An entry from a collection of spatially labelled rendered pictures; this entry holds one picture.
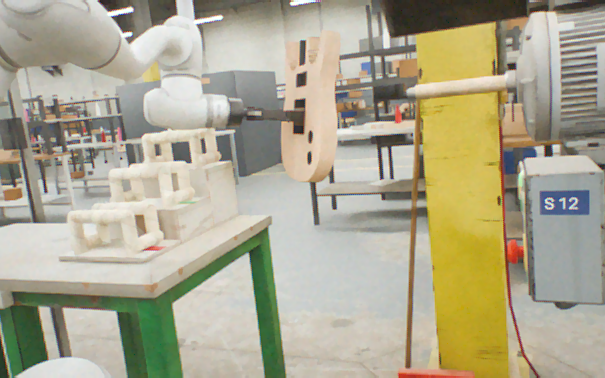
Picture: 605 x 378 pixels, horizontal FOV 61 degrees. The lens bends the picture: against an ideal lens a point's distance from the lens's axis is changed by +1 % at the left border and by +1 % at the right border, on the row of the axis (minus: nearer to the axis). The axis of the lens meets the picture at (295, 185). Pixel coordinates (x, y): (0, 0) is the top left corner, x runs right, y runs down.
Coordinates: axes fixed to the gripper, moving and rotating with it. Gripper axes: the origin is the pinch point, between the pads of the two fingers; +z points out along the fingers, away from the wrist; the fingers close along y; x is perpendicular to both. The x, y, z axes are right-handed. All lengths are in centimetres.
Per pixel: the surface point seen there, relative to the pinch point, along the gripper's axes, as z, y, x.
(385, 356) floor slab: 74, -73, -110
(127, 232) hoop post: -45, 12, -30
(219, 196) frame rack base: -19.7, -10.5, -24.2
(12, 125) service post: -92, -117, -7
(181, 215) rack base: -32.1, 3.8, -27.3
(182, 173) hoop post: -31.0, -5.7, -17.2
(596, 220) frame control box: 17, 83, -15
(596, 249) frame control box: 18, 83, -19
